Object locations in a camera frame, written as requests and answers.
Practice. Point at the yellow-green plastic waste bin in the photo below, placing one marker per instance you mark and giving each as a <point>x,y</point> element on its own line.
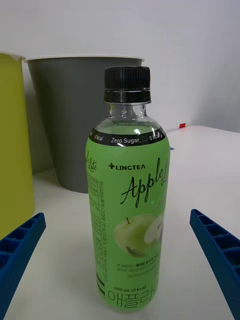
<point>12,140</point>

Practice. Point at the green label plastic bottle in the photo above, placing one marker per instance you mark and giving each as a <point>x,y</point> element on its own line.
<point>127,200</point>

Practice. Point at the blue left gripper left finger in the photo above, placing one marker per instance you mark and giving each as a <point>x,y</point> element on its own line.
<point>17,247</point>

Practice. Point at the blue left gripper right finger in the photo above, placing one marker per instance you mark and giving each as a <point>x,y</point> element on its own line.
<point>220,247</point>

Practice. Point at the grey plastic waste bin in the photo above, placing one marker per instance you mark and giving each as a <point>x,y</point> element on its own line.
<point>70,120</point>

